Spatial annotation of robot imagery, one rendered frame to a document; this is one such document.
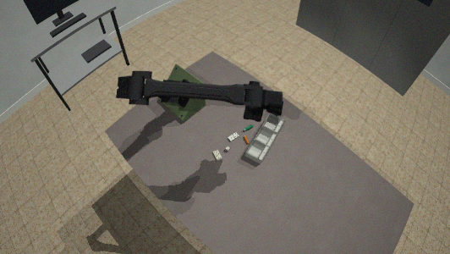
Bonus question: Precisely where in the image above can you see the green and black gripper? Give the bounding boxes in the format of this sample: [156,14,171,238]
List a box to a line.
[244,106,262,122]

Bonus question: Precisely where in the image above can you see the white rack of three labelled bins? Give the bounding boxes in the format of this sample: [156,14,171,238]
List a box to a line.
[245,113,284,164]

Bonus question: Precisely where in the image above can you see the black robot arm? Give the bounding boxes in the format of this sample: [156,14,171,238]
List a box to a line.
[116,71,283,117]

